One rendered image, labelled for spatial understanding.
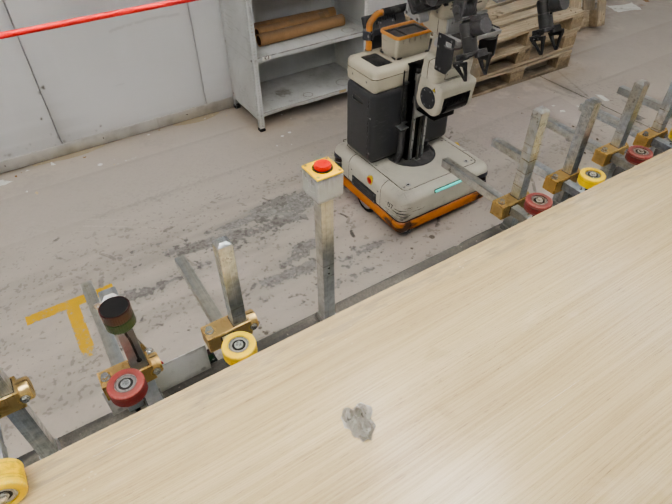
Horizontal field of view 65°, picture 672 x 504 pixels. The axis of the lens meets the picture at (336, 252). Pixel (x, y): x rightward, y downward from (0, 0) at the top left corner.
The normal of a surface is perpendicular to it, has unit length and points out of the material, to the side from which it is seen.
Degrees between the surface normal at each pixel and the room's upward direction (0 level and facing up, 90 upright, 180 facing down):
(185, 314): 0
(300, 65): 90
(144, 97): 90
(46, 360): 0
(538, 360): 0
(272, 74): 90
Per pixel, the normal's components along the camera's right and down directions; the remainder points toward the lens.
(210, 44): 0.54, 0.57
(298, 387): 0.00, -0.73
